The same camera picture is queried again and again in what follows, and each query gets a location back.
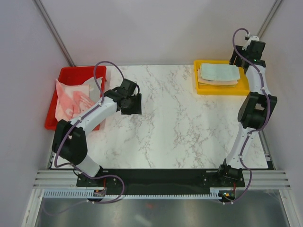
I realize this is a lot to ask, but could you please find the left corner aluminium post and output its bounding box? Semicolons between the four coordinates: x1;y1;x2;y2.
33;0;76;67

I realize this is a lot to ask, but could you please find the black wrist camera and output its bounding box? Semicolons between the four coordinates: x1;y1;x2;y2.
120;79;140;96
242;35;266;61

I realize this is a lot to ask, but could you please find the mint green towel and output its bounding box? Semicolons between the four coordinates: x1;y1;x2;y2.
200;63;240;81

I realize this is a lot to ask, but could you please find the orange fox towel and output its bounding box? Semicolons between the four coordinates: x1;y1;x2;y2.
197;70;238;87

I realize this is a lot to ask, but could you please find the yellow plastic bin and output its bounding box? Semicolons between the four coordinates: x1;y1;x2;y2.
194;60;250;96

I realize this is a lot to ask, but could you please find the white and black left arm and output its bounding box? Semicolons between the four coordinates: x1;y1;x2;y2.
52;87;142;186

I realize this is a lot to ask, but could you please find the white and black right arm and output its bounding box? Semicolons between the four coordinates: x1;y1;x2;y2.
216;41;277;186

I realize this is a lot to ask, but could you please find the red plastic bin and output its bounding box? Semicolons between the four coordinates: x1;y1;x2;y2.
45;66;107;131

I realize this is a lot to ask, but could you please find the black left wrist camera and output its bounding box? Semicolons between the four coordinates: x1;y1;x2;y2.
120;79;140;96

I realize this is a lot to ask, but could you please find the corner aluminium post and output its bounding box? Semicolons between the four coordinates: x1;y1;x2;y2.
257;0;284;38
33;0;76;67

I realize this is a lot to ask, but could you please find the aluminium frame rail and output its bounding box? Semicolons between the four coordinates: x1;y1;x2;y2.
34;169;290;189

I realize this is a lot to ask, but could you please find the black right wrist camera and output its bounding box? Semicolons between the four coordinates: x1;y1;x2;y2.
242;35;266;61

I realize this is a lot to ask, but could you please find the pink patterned towel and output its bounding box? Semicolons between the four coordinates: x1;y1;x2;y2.
55;80;95;122

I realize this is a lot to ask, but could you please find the grey towel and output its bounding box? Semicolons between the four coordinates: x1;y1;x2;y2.
84;77;101;103

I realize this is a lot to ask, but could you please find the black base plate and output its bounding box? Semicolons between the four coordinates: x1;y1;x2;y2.
76;169;245;195

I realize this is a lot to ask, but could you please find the right corner aluminium post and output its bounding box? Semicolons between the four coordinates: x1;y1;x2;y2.
257;0;284;38

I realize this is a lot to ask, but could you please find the white slotted cable duct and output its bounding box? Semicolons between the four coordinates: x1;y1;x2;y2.
43;189;226;200

